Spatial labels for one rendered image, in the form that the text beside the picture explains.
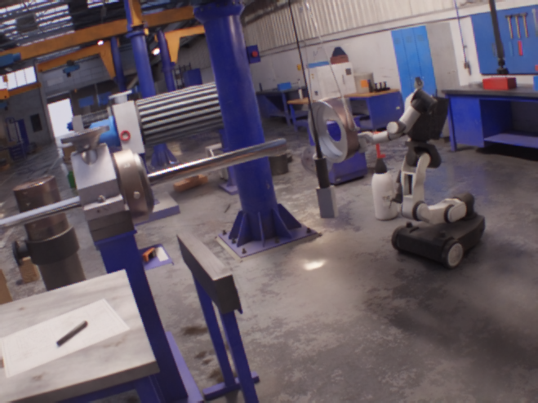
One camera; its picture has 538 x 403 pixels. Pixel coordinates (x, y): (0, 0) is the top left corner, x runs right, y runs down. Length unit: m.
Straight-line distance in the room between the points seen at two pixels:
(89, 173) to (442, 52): 5.83
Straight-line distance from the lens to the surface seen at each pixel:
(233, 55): 4.02
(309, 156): 2.95
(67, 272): 3.81
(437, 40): 7.12
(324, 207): 1.87
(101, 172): 2.19
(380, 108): 8.26
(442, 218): 3.48
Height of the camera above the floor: 1.52
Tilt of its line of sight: 15 degrees down
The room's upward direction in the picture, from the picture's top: 12 degrees counter-clockwise
